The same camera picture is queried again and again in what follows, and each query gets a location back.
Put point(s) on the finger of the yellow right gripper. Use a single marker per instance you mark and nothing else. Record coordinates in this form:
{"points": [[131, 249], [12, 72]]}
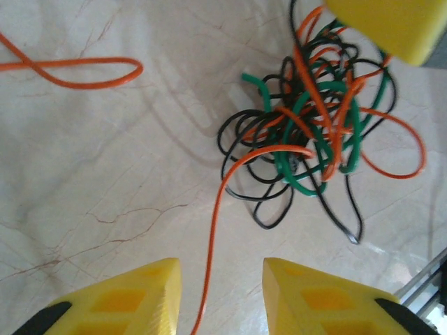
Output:
{"points": [[394, 24]]}

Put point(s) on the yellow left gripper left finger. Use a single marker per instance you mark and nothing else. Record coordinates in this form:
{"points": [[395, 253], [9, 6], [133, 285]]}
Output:
{"points": [[118, 307]]}

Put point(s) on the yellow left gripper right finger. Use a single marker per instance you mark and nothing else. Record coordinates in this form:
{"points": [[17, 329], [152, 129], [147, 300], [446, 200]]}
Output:
{"points": [[324, 307]]}

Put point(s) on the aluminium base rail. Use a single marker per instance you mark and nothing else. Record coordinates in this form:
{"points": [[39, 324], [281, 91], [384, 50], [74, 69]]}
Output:
{"points": [[424, 275]]}

